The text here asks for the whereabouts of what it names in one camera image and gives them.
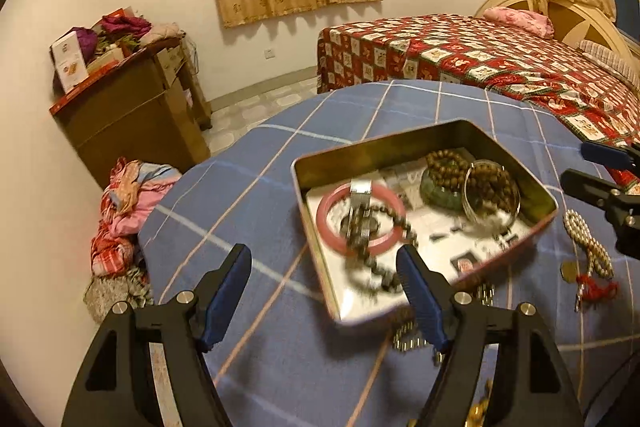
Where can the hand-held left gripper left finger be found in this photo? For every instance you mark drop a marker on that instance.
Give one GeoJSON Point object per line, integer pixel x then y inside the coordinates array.
{"type": "Point", "coordinates": [225, 302]}

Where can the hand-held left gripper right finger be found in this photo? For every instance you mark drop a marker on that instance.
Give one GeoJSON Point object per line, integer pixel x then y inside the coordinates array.
{"type": "Point", "coordinates": [421, 299]}

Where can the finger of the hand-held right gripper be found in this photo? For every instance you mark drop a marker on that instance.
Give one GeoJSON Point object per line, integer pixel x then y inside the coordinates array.
{"type": "Point", "coordinates": [585, 184]}
{"type": "Point", "coordinates": [607, 154]}

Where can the pink metal tin box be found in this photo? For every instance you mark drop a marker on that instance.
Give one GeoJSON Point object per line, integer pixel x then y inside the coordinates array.
{"type": "Point", "coordinates": [500, 154]}

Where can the green jade bangle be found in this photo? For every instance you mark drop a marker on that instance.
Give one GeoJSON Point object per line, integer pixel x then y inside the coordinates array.
{"type": "Point", "coordinates": [435, 196]}

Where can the thin silver bangle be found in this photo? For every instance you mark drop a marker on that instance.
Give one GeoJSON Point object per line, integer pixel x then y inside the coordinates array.
{"type": "Point", "coordinates": [466, 196]}

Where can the silver metal watch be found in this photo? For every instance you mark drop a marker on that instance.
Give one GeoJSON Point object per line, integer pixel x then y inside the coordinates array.
{"type": "Point", "coordinates": [361, 189]}

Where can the pink bangle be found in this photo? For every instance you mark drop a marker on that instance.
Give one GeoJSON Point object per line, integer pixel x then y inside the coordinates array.
{"type": "Point", "coordinates": [325, 207]}

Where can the blue plaid tablecloth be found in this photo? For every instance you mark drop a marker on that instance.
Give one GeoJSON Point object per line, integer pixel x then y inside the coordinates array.
{"type": "Point", "coordinates": [280, 357]}

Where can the striped pillow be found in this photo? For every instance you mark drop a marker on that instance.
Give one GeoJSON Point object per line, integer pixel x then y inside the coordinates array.
{"type": "Point", "coordinates": [610, 57]}

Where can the grey patterned cloth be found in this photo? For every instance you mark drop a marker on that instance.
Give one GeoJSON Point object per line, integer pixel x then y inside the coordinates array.
{"type": "Point", "coordinates": [115, 294]}

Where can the pile of colourful clothes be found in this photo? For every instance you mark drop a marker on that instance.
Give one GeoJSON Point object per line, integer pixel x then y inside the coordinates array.
{"type": "Point", "coordinates": [130, 207]}

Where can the cream wooden headboard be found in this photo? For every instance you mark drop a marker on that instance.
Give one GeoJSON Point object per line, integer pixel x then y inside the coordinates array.
{"type": "Point", "coordinates": [575, 14]}

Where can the pink pillow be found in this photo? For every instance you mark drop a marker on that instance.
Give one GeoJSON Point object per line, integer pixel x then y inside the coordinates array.
{"type": "Point", "coordinates": [520, 19]}

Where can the red printed bedspread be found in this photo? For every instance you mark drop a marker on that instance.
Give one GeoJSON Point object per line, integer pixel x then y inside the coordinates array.
{"type": "Point", "coordinates": [450, 47]}

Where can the brown wooden desk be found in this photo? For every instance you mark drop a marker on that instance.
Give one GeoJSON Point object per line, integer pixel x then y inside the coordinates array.
{"type": "Point", "coordinates": [130, 122]}

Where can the flat red box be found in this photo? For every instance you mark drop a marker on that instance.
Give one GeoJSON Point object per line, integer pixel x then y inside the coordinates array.
{"type": "Point", "coordinates": [85, 87]}

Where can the pink folded cloth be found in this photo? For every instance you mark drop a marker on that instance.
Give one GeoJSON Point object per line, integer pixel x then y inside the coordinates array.
{"type": "Point", "coordinates": [162, 32]}

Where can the white upright box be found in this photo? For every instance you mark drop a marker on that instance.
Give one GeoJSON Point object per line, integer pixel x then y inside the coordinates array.
{"type": "Point", "coordinates": [70, 62]}

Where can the clothes on cabinet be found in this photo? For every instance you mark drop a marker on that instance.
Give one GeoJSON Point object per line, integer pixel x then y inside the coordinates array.
{"type": "Point", "coordinates": [125, 26]}

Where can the purple bag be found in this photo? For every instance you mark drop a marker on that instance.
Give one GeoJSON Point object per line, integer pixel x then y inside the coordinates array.
{"type": "Point", "coordinates": [86, 42]}

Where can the orange box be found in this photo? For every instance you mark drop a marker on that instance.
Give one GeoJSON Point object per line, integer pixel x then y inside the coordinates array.
{"type": "Point", "coordinates": [112, 16]}

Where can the wall socket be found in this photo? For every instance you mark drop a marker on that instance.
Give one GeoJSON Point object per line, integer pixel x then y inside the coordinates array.
{"type": "Point", "coordinates": [269, 53]}

